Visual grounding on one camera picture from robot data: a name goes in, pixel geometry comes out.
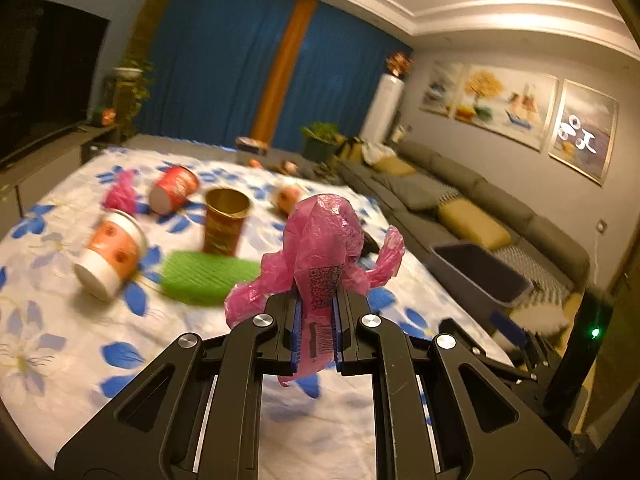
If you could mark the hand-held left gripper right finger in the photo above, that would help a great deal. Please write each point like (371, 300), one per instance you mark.
(339, 332)

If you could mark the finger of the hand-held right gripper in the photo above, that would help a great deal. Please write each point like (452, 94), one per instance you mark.
(522, 352)

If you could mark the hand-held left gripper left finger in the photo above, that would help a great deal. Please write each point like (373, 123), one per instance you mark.
(296, 332)

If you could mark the pink plastic bag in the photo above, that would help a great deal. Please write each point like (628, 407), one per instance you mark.
(320, 240)
(120, 191)

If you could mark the grey trash bin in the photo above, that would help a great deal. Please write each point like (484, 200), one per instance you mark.
(450, 280)

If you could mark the green foam net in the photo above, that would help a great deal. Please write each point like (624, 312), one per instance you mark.
(205, 275)

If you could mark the gold tin can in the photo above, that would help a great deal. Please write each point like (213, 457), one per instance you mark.
(222, 232)

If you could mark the diamond patterned cushion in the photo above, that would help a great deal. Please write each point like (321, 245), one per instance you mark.
(537, 267)

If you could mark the small orange paper cup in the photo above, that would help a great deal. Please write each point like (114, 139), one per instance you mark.
(290, 197)

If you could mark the grey sectional sofa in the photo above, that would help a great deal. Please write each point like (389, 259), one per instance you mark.
(500, 195)

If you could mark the grey cushion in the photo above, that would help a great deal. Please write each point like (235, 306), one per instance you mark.
(417, 194)

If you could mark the small yellow cushion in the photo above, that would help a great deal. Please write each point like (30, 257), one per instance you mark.
(395, 166)

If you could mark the white cloth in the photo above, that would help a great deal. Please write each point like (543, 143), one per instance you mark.
(375, 152)

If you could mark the black and yellow bag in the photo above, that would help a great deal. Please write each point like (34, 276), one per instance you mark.
(350, 147)

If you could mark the red paper cup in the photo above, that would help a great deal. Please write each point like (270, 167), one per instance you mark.
(177, 185)

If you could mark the flat printed box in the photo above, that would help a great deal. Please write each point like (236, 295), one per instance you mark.
(252, 146)

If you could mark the potted green plant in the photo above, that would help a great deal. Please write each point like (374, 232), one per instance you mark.
(322, 135)

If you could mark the orange white paper cup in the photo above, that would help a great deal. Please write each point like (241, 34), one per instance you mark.
(112, 247)

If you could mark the blue floral bedsheet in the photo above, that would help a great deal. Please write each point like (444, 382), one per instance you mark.
(75, 360)

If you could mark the framed painting with white symbols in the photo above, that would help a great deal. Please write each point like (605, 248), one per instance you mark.
(582, 130)

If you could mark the white standing air conditioner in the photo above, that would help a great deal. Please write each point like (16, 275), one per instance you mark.
(382, 105)

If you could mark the framed tree and ship painting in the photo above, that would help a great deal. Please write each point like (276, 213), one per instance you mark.
(505, 102)

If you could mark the orange curtain panel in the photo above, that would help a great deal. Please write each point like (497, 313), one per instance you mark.
(285, 70)

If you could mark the small framed painting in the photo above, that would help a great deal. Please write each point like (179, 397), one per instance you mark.
(440, 87)

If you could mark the artificial flower decoration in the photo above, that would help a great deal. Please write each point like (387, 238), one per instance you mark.
(399, 64)

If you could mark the blue curtain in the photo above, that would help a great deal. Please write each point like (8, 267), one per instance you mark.
(215, 60)

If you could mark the small orange ornament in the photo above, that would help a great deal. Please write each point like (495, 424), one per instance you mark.
(107, 116)

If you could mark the trailing plant on stand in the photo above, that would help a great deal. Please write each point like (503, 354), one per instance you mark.
(132, 77)

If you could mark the grey television cabinet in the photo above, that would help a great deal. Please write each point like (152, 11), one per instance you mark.
(45, 160)

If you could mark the black television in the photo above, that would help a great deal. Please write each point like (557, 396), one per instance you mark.
(45, 75)

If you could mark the wall socket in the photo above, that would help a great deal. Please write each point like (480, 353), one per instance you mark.
(602, 226)

